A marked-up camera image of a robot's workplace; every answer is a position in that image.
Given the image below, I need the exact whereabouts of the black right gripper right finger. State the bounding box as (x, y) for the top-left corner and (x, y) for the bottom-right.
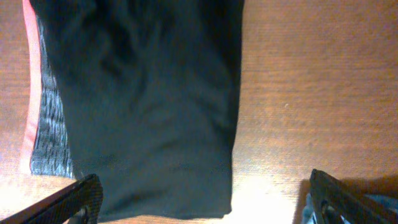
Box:
(310, 169), (397, 224)

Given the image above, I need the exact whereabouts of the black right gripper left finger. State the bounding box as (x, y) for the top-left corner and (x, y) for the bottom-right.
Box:
(1, 174), (103, 224)

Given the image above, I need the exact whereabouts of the black garment with red stripe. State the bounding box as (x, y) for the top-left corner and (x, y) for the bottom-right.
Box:
(31, 0), (244, 222)

